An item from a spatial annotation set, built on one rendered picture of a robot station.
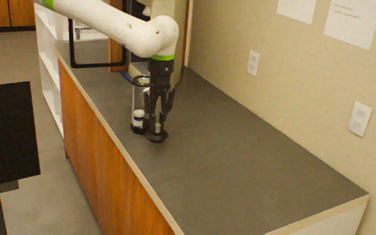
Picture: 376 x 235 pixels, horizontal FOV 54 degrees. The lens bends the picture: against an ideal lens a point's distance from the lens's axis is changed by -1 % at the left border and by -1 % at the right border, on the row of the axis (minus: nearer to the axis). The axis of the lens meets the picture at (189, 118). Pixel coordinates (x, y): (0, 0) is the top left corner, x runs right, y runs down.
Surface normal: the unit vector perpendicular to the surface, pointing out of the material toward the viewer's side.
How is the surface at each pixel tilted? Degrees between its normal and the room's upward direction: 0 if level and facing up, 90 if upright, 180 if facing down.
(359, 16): 90
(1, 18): 90
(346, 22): 90
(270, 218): 1
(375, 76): 90
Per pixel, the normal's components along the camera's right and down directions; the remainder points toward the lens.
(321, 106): -0.88, 0.15
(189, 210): 0.08, -0.89
